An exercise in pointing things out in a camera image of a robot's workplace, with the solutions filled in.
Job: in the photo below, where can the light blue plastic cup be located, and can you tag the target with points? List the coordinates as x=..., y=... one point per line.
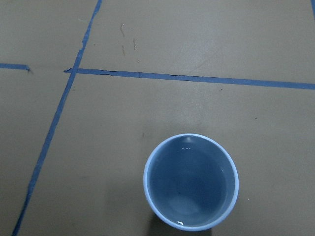
x=191, y=182

